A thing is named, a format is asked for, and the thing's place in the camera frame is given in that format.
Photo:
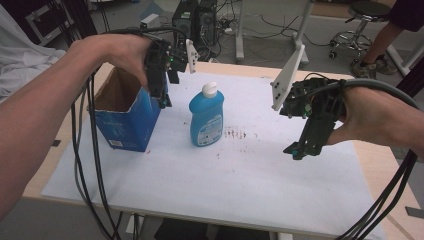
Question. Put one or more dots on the white stand leg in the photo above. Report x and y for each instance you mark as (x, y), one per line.
(239, 30)
(301, 30)

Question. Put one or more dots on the blue bottle with white cap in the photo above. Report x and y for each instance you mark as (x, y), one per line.
(206, 116)

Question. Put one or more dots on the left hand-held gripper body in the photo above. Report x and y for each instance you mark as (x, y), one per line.
(165, 56)

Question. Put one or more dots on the black round stool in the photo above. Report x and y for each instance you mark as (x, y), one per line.
(361, 23)

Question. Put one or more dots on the white table mat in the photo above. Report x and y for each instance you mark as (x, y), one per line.
(233, 173)

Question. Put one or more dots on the blue cardboard box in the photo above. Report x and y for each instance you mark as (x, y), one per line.
(128, 116)

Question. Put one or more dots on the black tape piece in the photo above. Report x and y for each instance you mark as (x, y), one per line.
(415, 212)
(56, 143)

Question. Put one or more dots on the small white box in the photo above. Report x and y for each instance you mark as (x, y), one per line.
(149, 20)

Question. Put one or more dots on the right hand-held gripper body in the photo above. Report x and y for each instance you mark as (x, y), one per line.
(310, 98)

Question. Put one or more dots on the white power strip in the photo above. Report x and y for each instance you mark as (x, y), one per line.
(228, 30)

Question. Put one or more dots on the black metal frame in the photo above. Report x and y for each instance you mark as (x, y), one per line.
(78, 18)

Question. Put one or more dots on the black computer tower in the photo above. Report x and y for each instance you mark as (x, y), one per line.
(185, 18)
(207, 20)

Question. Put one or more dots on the white cloth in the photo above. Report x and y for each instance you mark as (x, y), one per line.
(23, 63)

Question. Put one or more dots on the person's left hand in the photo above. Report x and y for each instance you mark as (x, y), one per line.
(116, 53)

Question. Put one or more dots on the person's right hand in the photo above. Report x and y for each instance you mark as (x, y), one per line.
(366, 116)

